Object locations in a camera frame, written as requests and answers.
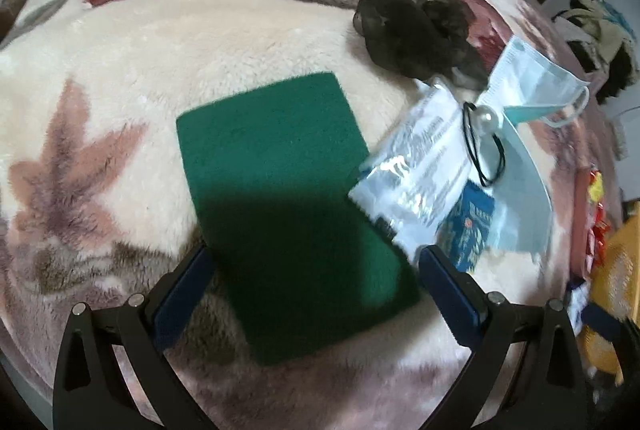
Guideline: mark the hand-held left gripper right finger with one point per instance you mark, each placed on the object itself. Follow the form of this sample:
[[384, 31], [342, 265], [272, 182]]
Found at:
[[452, 295]]

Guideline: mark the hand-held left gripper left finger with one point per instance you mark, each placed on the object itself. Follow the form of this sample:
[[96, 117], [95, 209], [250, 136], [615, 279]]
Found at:
[[182, 290]]

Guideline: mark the green scouring pad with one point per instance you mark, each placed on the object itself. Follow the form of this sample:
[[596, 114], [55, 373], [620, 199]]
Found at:
[[270, 170]]

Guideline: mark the yellow plastic basket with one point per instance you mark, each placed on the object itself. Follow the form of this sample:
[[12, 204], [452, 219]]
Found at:
[[620, 260]]

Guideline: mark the small blue packet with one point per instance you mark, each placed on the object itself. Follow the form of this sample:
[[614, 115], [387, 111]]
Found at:
[[470, 225]]

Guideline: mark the white purple packet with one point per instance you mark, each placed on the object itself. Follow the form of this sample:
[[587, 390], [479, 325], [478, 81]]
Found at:
[[577, 297]]

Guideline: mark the white tissue packet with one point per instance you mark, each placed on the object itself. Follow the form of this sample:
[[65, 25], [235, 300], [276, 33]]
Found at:
[[415, 170]]

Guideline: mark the pink tray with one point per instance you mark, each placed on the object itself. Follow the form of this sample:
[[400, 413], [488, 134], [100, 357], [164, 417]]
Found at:
[[580, 220]]

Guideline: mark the pile of wrapped candies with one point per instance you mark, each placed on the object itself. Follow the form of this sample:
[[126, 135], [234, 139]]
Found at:
[[597, 220]]

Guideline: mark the floral plush blanket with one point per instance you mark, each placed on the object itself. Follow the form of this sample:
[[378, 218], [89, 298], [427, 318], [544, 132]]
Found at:
[[150, 60]]

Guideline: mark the light blue face mask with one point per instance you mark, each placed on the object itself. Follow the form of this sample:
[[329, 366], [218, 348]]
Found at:
[[530, 75]]

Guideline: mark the black lace cloth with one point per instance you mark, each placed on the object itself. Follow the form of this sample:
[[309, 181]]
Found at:
[[400, 35]]

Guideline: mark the pile of clothes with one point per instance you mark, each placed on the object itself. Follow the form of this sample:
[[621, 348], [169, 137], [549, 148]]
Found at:
[[590, 30]]

